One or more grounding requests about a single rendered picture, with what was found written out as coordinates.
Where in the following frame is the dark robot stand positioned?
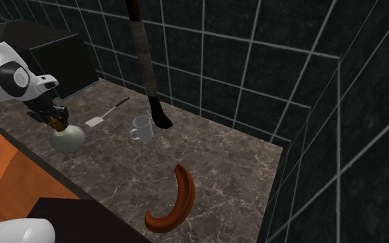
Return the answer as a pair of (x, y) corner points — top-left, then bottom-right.
(26, 197), (152, 243)

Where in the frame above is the brown curved banana shape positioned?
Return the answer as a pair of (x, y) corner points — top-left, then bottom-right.
(144, 163), (196, 235)

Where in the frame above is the orange cabinet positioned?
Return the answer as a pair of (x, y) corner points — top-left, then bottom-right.
(0, 112), (81, 226)

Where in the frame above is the white spatula black handle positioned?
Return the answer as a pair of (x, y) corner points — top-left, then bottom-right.
(84, 97), (131, 128)

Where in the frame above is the grey mug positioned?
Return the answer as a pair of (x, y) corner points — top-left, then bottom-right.
(129, 115), (155, 144)

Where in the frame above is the pale green round vase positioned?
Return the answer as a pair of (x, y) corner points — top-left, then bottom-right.
(50, 119), (86, 155)

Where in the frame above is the long brown black stick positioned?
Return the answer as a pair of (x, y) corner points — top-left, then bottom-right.
(124, 0), (173, 130)

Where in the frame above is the black box appliance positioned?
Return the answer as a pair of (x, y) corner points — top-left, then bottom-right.
(0, 19), (100, 100)

